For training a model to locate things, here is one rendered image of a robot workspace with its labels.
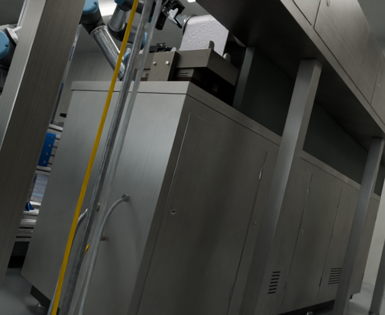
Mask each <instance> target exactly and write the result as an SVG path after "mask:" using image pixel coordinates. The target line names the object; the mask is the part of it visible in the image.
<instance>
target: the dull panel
mask: <svg viewBox="0 0 385 315"><path fill-rule="evenodd" d="M294 85H295V83H294V82H293V81H292V80H291V79H290V78H289V77H287V76H286V75H285V74H284V73H283V72H282V71H281V70H280V69H279V68H278V67H277V66H276V65H275V64H274V63H273V62H272V61H271V60H269V59H268V58H267V57H266V56H265V55H264V54H263V53H262V52H261V51H260V50H259V49H258V48H257V47H256V46H254V47H247V49H246V54H245V57H244V61H243V64H242V69H241V73H240V77H239V81H238V84H237V88H236V93H235V96H234V101H233V104H232V108H234V109H236V110H238V111H239V112H241V113H243V114H244V115H246V116H247V117H249V118H251V119H253V120H254V121H256V122H257V123H259V124H261V125H262V126H264V127H265V128H268V129H269V130H271V131H272V132H274V133H276V134H277V135H279V136H281V137H282V135H283V131H284V126H285V123H286V118H287V115H288V110H289V105H290V102H291V98H292V95H293V90H294ZM302 150H304V151H306V152H307V153H309V154H310V155H312V156H314V157H315V158H317V159H319V160H320V161H322V162H324V163H325V164H327V165H328V166H331V167H332V168H334V169H335V170H337V171H339V172H340V173H342V174H343V175H345V176H347V177H348V178H350V179H352V180H353V181H355V182H357V183H358V184H360V185H361V183H362V179H363V174H364V168H365V165H366V160H367V157H368V151H367V150H366V149H365V148H364V147H363V146H362V145H360V144H359V143H358V142H357V141H356V140H355V139H354V138H353V137H352V136H351V135H350V134H349V133H348V132H347V131H346V130H345V129H344V128H342V127H341V126H340V125H339V124H338V123H337V122H336V121H335V120H334V119H333V118H332V117H331V116H330V115H329V114H328V113H327V112H326V111H324V110H323V109H322V108H321V107H320V106H319V105H318V104H317V103H316V102H314V103H313V106H312V111H311V116H310V119H309V124H308V127H307V132H306V137H305V140H304V145H303V148H302ZM384 180H385V167H384V166H383V165H382V164H381V163H380V165H379V170H378V174H377V179H376V184H375V187H374V193H375V194H377V195H378V196H380V197H381V194H382V190H383V185H384Z"/></svg>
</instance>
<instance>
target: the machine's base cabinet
mask: <svg viewBox="0 0 385 315"><path fill-rule="evenodd" d="M107 96H108V91H76V90H74V92H73V95H72V98H71V102H70V105H69V109H68V112H67V116H66V120H65V122H64V126H63V129H62V133H61V137H60V140H59V144H58V146H57V150H56V154H55V157H54V161H53V164H52V167H51V171H50V174H49V178H48V180H47V184H46V188H45V191H44V195H43V198H42V201H41V205H40V208H39V212H38V215H37V219H36V223H35V225H34V229H33V232H32V236H31V240H30V243H29V247H28V249H27V253H26V257H25V260H24V264H23V267H22V270H21V275H22V276H23V277H24V278H25V279H27V280H28V281H29V282H30V283H31V284H32V288H31V292H30V294H31V295H32V296H33V297H34V298H36V299H37V300H38V301H39V302H38V304H37V307H38V308H39V309H42V310H46V311H47V310H49V306H50V303H51V299H52V296H53V292H54V288H55V286H56V281H57V279H58V275H59V270H60V268H61V263H62V260H63V256H64V252H65V249H66V244H67V242H68V237H69V233H70V230H71V226H72V223H73V218H74V214H75V211H76V206H77V203H78V199H79V195H80V192H81V188H82V185H83V181H84V177H85V174H86V170H87V168H88V163H89V159H90V157H91V152H92V150H93V146H94V142H95V138H96V134H97V131H98V127H99V123H100V120H101V116H102V114H103V109H104V105H105V103H106V99H107ZM118 97H119V92H113V94H112V98H111V102H110V105H109V109H108V112H107V116H106V120H105V123H104V127H103V129H102V134H101V138H100V140H99V145H98V147H97V151H96V156H95V158H94V162H93V165H92V169H91V174H90V177H89V181H88V184H87V188H86V192H85V195H84V199H83V202H82V206H81V210H80V213H79V216H80V215H81V214H82V213H83V212H84V211H85V210H86V209H87V208H88V206H89V201H90V198H91V194H92V191H93V187H94V183H95V180H96V176H97V173H98V169H99V165H100V162H101V158H102V155H103V151H104V147H105V143H106V139H107V137H108V132H109V128H110V125H111V121H112V119H113V114H114V110H115V108H116V103H117V101H118ZM278 151H279V146H278V145H277V144H274V143H273V142H271V141H269V140H267V139H266V138H264V137H262V136H260V135H258V134H256V133H255V132H253V131H251V130H249V129H248V128H246V127H244V126H242V125H240V124H238V123H237V122H235V121H233V120H232V119H229V118H228V117H226V116H224V115H222V114H220V113H219V112H217V111H215V110H213V109H211V108H210V107H208V106H206V105H204V104H203V103H201V102H199V101H197V100H195V99H193V98H192V97H190V96H188V95H186V94H159V93H142V92H137V95H136V99H135V102H134V106H133V109H132V113H131V117H130V120H129V125H128V127H127V132H126V136H125V139H124V143H123V146H122V150H121V155H120V157H119V162H118V164H117V169H116V173H115V176H114V180H113V183H112V187H111V192H110V195H109V199H108V202H107V206H106V210H105V213H104V217H103V219H102V223H103V220H104V218H105V215H106V214H107V212H108V211H109V209H110V207H111V206H112V205H113V204H114V203H115V202H116V201H118V200H119V199H121V198H122V196H123V194H127V195H129V201H128V202H121V203H119V204H118V205H117V206H116V207H115V208H114V209H113V211H112V213H111V215H110V216H109V218H108V220H107V223H106V225H105V227H104V231H103V234H105V235H106V238H105V240H104V241H100V244H99V249H98V252H97V257H96V262H95V265H94V271H93V274H92V278H91V283H90V286H89V291H88V294H87V298H86V303H85V306H84V311H83V314H82V315H239V310H240V307H241V302H242V299H243V294H244V290H245V287H246V282H247V278H248V274H249V269H250V266H251V261H252V258H253V254H254V248H255V245H256V241H257V238H258V233H259V228H260V225H261V220H262V217H263V212H264V208H265V205H266V200H267V197H268V192H269V187H270V184H271V179H272V176H273V172H274V167H275V163H276V159H277V156H278ZM358 196H359V190H358V189H356V188H354V187H352V186H350V185H348V184H347V183H345V182H343V181H341V180H340V179H338V178H336V177H334V176H332V175H330V174H329V173H327V172H325V171H323V170H322V169H319V168H318V167H316V166H314V165H313V164H311V163H309V162H307V161H305V160H303V159H301V158H300V161H299V166H298V169H297V174H296V178H295V182H294V187H293V190H292V194H291V199H290V203H289V207H288V210H287V216H286V220H285V223H284V228H283V232H282V236H281V241H280V244H279V249H278V252H277V257H276V262H275V265H274V270H273V273H272V278H271V283H270V286H269V291H268V294H267V299H266V303H265V307H264V312H263V315H298V314H302V313H309V314H312V313H313V310H315V309H319V308H323V307H326V306H330V305H333V304H334V302H335V298H336V293H337V290H338V285H339V280H340V276H341V271H342V268H343V262H344V257H345V254H346V249H347V246H348V241H349V235H350V232H351V227H352V223H353V218H354V213H355V210H356V204H357V201H358ZM379 204H380V202H379V201H377V200H376V199H374V198H372V201H371V207H370V210H369V215H368V219H367V223H366V228H365V232H364V237H363V240H362V246H361V251H360V255H359V260H358V263H357V268H356V273H355V277H354V282H353V285H352V291H351V296H350V299H352V297H353V294H357V293H360V291H361V286H362V283H363V277H364V272H365V268H366V263H367V260H368V255H369V249H370V246H371V241H372V237H373V232H374V227H375V223H376V218H377V215H378V209H379Z"/></svg>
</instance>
